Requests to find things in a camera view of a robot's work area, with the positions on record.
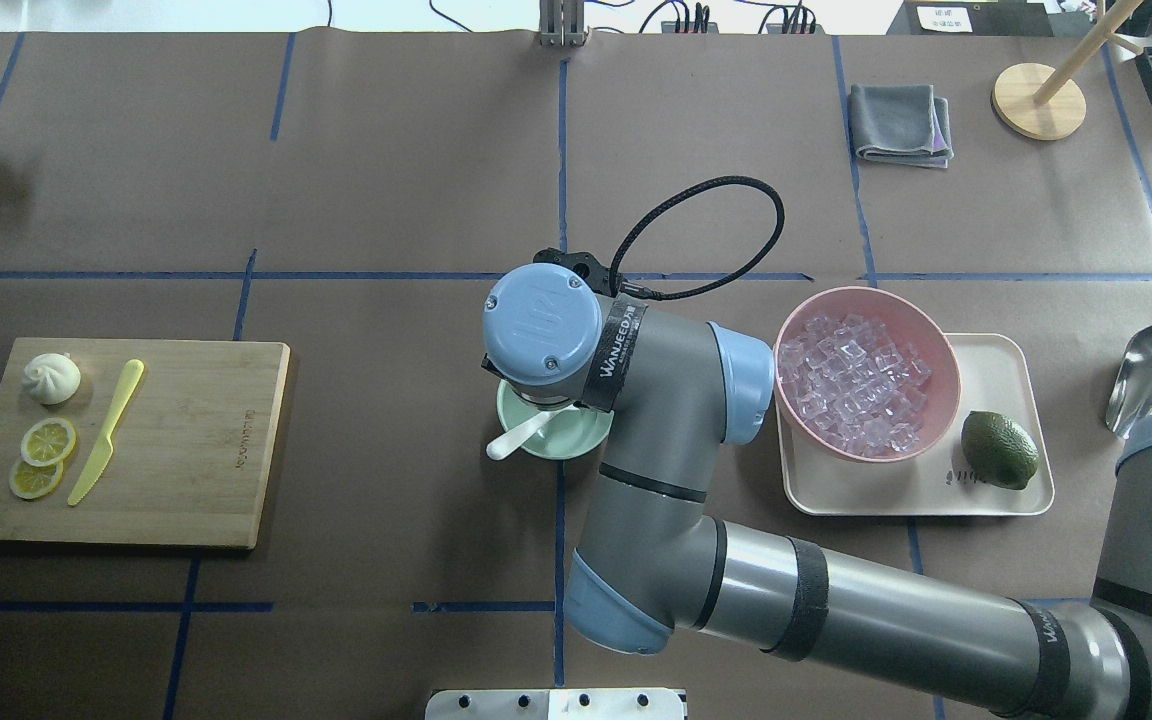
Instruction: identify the upper lemon slice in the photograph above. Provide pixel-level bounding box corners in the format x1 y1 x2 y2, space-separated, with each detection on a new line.
18 416 78 468

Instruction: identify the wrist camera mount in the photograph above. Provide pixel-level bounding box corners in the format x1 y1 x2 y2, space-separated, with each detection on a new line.
532 249 617 300

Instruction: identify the bamboo cutting board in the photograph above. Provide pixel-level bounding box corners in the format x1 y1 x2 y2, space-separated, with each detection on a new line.
0 338 291 550

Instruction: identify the yellow plastic knife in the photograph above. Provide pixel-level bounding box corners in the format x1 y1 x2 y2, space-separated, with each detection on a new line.
67 357 145 507

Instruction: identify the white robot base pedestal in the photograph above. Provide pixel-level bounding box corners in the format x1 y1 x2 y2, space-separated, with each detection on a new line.
424 687 689 719

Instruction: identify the grey folded cloth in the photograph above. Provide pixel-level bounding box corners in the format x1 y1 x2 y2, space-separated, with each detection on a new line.
847 85 954 169

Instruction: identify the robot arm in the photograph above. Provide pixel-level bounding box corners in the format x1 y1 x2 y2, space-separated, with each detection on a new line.
483 264 1152 719

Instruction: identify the mint green bowl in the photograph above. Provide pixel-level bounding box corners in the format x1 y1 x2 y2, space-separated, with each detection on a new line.
495 381 614 461

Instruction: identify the white plastic spoon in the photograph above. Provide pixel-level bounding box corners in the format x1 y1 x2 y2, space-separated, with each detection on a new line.
485 410 562 461

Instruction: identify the green lime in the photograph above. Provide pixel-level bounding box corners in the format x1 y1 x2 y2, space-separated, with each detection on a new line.
960 410 1041 491

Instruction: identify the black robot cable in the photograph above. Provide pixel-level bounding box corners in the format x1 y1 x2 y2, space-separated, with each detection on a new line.
608 176 786 302

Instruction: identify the pink bowl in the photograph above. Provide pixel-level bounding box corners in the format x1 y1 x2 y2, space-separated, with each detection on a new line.
773 286 961 462

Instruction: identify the wooden mug tree stand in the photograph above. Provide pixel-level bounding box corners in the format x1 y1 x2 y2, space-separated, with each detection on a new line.
991 1 1144 141

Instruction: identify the clear ice cubes pile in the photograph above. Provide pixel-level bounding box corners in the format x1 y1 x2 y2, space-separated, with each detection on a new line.
776 313 933 458

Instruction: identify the white steamed bun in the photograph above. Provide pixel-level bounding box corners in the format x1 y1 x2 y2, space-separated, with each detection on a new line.
20 354 82 406

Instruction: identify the cream plastic tray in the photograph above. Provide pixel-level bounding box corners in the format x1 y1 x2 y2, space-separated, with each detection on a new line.
778 333 1056 518

